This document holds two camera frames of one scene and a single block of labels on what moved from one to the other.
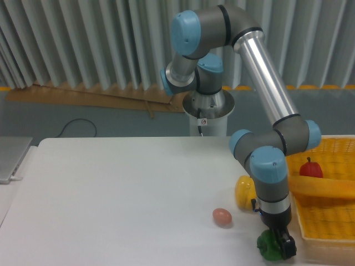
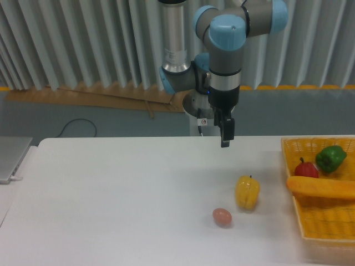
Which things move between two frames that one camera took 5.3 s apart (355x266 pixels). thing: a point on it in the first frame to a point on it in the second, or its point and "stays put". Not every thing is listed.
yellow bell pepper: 245,191 stays put
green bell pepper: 268,247 to 329,159
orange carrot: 335,188 stays put
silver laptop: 13,151 stays put
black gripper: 277,221 to 224,102
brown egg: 222,216 stays put
